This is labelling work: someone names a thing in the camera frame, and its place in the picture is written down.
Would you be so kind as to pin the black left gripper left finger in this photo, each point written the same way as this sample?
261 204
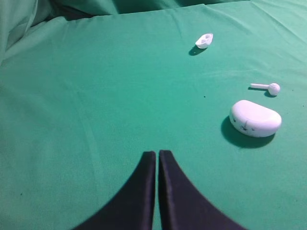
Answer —
132 207

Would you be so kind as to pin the white near bluetooth earbud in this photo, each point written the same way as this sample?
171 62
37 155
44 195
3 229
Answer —
273 89

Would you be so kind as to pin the green table cloth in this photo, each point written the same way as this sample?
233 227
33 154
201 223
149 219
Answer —
80 101

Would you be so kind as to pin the white earbud case lid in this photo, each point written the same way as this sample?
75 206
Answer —
254 120

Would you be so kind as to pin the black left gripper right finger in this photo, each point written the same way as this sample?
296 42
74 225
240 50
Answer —
181 205

